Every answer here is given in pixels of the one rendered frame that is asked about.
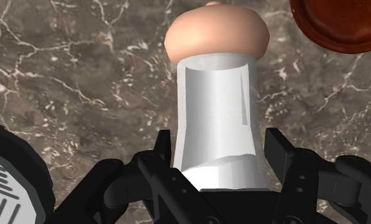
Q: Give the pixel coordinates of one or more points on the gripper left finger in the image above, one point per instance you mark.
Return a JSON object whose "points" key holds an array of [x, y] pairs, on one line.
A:
{"points": [[160, 183]]}

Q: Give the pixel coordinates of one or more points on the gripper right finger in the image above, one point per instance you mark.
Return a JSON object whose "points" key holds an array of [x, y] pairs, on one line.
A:
{"points": [[300, 173]]}

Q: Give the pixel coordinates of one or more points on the white grinder with tan knob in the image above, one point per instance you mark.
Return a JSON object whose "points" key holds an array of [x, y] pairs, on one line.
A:
{"points": [[216, 111]]}

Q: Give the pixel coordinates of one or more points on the black round appliance grey vents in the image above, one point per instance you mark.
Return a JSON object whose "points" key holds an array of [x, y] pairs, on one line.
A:
{"points": [[11, 186]]}

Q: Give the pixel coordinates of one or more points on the reddish brown round plate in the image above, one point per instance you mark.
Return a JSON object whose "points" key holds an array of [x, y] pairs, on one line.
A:
{"points": [[340, 21]]}

